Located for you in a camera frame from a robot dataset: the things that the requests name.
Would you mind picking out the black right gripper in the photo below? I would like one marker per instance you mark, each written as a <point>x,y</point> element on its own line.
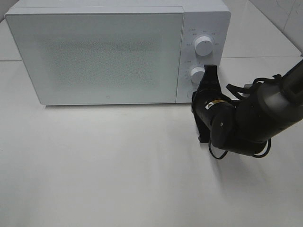
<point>207,96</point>

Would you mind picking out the white timer knob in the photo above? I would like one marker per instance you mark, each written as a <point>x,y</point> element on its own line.
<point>196,74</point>

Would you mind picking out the round white door button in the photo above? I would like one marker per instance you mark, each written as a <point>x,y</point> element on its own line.
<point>190,93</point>

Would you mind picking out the white microwave door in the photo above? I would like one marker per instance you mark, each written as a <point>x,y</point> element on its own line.
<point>100,59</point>

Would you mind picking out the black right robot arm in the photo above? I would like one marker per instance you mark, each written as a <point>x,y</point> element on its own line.
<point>258,112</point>

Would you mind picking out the upper white power knob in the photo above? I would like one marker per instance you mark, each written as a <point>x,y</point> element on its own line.
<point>203,45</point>

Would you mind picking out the white microwave oven body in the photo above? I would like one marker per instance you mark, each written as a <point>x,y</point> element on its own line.
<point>200,17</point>

